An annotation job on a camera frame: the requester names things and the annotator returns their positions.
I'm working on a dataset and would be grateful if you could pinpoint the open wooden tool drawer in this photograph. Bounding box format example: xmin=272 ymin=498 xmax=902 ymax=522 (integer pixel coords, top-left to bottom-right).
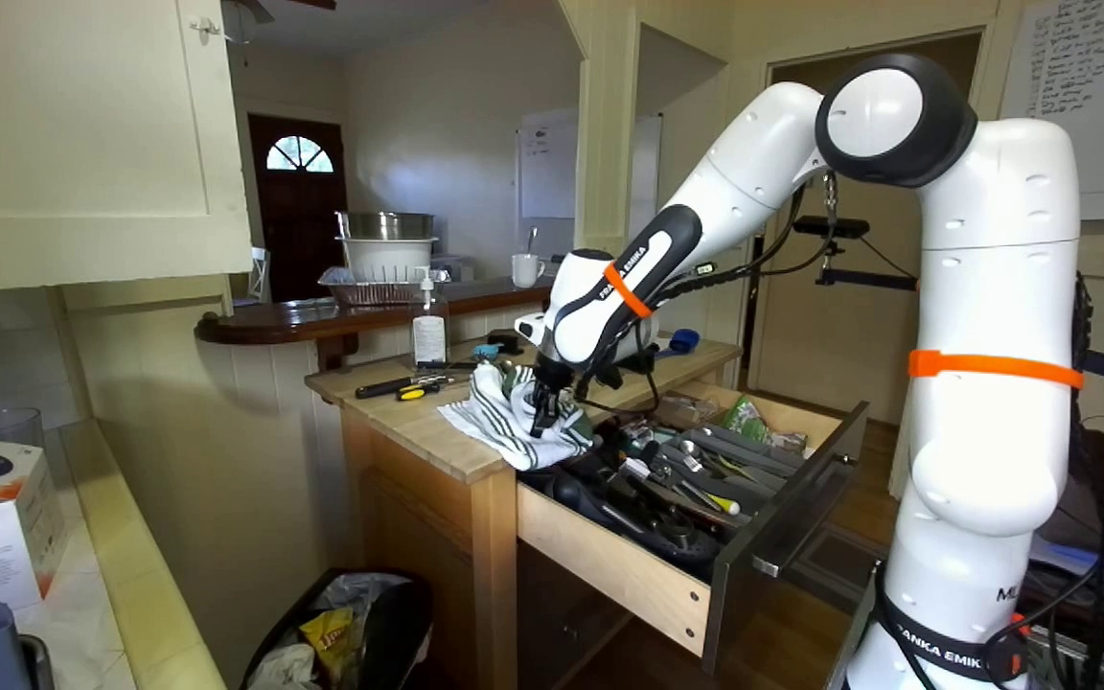
xmin=513 ymin=379 xmax=869 ymax=679

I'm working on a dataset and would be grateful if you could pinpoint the white dish basket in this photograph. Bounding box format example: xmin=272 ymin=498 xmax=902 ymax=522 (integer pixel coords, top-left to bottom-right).
xmin=333 ymin=206 xmax=440 ymax=288

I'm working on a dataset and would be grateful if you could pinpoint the white mug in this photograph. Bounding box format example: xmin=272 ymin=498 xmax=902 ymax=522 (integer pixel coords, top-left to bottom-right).
xmin=506 ymin=248 xmax=543 ymax=293

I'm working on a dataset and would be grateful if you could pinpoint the black hand tool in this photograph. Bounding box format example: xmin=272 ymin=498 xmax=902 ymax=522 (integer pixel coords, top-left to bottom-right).
xmin=354 ymin=374 xmax=418 ymax=403

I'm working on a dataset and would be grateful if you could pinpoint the green plastic packet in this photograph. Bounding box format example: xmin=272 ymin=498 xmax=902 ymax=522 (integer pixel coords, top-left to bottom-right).
xmin=721 ymin=397 xmax=775 ymax=447

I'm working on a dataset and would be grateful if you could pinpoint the clear pump sanitizer bottle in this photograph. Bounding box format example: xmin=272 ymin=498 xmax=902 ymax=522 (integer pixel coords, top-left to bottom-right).
xmin=410 ymin=268 xmax=454 ymax=378

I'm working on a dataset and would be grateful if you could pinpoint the yellow tipped screwdriver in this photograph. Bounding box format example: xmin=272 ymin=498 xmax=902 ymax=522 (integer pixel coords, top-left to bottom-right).
xmin=679 ymin=477 xmax=744 ymax=517

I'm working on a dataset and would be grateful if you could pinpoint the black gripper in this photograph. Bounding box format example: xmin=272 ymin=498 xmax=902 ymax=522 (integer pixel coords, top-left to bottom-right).
xmin=531 ymin=351 xmax=593 ymax=432

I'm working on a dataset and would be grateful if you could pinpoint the dark wooden bar counter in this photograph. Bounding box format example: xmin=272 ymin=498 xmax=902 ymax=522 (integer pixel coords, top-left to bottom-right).
xmin=192 ymin=278 xmax=555 ymax=378

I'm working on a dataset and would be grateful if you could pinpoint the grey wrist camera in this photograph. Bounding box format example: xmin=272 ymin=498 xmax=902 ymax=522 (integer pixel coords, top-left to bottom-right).
xmin=510 ymin=311 xmax=554 ymax=351

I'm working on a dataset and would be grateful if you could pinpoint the white green striped tea towel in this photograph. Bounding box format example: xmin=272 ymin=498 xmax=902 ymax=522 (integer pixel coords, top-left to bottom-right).
xmin=436 ymin=361 xmax=601 ymax=477

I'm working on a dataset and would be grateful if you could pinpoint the black trash bin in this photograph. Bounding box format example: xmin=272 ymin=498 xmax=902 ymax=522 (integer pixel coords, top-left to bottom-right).
xmin=238 ymin=567 xmax=436 ymax=690

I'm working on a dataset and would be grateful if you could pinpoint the dark door with arched window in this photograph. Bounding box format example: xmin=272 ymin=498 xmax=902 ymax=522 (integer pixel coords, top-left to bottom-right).
xmin=244 ymin=112 xmax=354 ymax=309

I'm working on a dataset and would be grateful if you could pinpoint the handwritten paper sheet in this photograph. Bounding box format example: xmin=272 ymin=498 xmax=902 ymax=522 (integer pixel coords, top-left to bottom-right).
xmin=1000 ymin=0 xmax=1104 ymax=223

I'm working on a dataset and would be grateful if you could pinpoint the wooden kitchen table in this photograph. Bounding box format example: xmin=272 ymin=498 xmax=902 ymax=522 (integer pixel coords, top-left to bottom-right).
xmin=302 ymin=321 xmax=744 ymax=690

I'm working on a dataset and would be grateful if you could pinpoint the yellow black screwdriver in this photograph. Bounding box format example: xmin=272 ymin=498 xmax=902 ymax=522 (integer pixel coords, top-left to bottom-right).
xmin=396 ymin=378 xmax=454 ymax=407

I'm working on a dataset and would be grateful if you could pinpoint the black camera tripod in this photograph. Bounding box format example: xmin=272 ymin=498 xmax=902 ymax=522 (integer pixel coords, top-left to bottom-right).
xmin=741 ymin=211 xmax=919 ymax=390

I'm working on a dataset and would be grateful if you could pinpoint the clear glass tray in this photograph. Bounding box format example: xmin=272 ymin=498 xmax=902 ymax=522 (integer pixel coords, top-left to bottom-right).
xmin=272 ymin=294 xmax=343 ymax=325

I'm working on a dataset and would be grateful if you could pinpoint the cream wall cabinet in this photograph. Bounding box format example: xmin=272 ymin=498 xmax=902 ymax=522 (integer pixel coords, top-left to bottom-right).
xmin=0 ymin=0 xmax=257 ymax=298

